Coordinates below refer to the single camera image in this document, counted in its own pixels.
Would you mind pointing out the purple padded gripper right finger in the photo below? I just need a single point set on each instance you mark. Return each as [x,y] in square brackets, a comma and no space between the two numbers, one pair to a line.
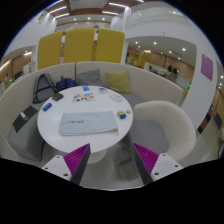
[153,166]

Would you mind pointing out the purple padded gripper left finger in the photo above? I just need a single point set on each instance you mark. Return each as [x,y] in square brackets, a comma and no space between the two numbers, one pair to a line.
[71,166]

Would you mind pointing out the light blue folded towel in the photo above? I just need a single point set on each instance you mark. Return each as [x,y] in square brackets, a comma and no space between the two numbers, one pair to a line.
[86,123]

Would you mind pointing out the white armchair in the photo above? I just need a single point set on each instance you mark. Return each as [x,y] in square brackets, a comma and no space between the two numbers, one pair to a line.
[162,126]

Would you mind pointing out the yellow blue toy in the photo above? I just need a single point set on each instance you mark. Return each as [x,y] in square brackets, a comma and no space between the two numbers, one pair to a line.
[121,115]

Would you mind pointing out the blue small box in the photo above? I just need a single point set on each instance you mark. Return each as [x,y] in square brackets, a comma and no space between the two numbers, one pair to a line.
[47,106]

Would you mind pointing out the round white table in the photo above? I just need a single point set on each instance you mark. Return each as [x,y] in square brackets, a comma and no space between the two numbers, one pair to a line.
[48,122]

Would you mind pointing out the black laptop on sofa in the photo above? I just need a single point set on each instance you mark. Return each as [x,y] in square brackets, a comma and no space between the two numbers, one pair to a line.
[24,117]

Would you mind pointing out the colourful card sheet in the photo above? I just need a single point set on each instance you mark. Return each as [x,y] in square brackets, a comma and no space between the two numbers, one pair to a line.
[87,97]

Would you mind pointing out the black phone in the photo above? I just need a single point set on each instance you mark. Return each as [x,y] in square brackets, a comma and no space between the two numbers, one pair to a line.
[57,97]

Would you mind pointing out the white flat box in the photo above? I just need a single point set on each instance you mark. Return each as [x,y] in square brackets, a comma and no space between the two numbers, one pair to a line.
[116,97]

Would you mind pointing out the blue card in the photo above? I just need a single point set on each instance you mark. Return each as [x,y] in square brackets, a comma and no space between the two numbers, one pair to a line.
[85,88]

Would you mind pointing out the grey backpack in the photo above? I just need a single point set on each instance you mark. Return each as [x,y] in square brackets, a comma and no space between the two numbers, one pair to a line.
[43,88]

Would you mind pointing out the dark blue bag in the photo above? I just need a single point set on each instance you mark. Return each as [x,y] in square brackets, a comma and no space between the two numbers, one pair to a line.
[65,83]

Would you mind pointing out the small white blue packet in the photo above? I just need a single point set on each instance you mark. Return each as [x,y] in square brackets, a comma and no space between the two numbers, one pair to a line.
[103,90]

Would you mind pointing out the grey cushion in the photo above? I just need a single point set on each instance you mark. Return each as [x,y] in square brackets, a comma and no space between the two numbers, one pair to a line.
[89,78]

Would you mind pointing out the yellow-green cushion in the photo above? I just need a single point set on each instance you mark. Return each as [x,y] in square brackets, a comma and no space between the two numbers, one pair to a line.
[118,81]

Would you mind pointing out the left yellow panel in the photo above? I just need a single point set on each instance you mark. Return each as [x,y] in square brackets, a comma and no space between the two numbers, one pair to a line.
[49,49]

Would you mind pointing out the yellow panel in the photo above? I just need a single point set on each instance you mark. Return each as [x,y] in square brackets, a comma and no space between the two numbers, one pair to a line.
[109,45]
[49,49]
[78,45]

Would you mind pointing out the middle yellow panel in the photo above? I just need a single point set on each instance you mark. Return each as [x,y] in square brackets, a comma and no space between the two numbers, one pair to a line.
[78,45]

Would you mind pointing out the right yellow panel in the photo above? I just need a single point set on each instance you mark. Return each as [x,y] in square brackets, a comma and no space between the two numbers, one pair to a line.
[109,45]

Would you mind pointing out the purple wall sign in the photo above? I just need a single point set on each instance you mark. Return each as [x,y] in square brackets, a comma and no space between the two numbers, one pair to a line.
[207,67]

